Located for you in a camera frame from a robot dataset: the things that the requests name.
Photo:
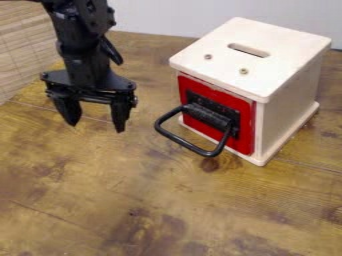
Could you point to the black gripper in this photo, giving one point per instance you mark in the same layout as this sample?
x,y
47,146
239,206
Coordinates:
x,y
87,80

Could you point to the red wooden drawer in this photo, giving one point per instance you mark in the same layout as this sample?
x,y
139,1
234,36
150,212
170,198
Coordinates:
x,y
222,110

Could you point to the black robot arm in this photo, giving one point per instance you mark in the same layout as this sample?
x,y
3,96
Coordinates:
x,y
79,20

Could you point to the white wooden drawer cabinet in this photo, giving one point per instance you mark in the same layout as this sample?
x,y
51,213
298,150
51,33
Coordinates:
x,y
259,69

